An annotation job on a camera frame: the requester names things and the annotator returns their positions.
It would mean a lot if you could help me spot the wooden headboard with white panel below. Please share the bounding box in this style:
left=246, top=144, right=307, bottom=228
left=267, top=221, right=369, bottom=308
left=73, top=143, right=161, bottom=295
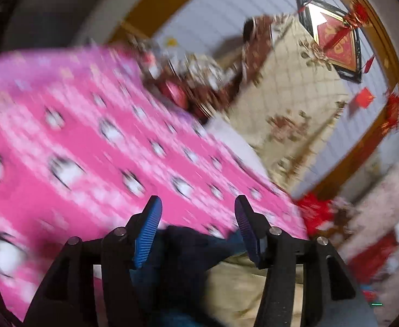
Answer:
left=111, top=0, right=399, bottom=201

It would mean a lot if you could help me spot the framed red wall picture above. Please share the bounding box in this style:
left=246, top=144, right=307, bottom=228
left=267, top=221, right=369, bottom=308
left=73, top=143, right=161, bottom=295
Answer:
left=295, top=0, right=363, bottom=84

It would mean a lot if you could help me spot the teal quilted down jacket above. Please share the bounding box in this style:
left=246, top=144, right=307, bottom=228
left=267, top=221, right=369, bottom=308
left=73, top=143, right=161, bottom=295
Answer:
left=128, top=225, right=254, bottom=327

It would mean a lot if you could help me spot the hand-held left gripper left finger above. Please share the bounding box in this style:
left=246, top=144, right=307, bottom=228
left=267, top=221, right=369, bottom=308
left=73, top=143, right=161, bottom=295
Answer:
left=24, top=196, right=162, bottom=327

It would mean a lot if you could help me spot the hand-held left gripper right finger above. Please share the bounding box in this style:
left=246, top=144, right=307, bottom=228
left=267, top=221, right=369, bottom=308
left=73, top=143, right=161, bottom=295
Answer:
left=234, top=195, right=379, bottom=327

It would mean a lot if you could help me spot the red paper decoration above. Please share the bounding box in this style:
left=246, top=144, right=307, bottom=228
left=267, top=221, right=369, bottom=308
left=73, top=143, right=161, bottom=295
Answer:
left=351, top=88, right=375, bottom=110

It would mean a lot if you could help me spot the red knot ornament with tassel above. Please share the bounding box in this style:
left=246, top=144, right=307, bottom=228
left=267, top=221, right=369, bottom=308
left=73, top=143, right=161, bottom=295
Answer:
left=344, top=0, right=368, bottom=29

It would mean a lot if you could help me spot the red packet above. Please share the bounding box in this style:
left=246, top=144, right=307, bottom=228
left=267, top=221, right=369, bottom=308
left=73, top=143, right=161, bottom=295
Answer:
left=162, top=82, right=187, bottom=108

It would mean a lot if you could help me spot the red gift bag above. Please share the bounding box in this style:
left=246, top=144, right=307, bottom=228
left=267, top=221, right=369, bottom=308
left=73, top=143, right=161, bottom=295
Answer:
left=296, top=192, right=336, bottom=232

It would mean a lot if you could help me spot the pink penguin print blanket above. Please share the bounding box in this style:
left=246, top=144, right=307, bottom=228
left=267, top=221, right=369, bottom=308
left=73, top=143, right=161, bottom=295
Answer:
left=0, top=43, right=311, bottom=324

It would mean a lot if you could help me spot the grey wardrobe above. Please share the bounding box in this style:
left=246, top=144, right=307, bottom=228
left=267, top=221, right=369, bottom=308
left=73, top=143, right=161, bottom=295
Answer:
left=9, top=0, right=135, bottom=52

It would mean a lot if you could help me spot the brown floral cloth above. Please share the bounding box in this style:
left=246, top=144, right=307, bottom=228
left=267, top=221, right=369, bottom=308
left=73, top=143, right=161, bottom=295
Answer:
left=128, top=17, right=275, bottom=123

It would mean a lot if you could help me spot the cream floral quilt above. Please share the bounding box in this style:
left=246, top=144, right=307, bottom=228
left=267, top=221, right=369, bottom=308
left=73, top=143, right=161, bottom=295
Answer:
left=206, top=14, right=351, bottom=198

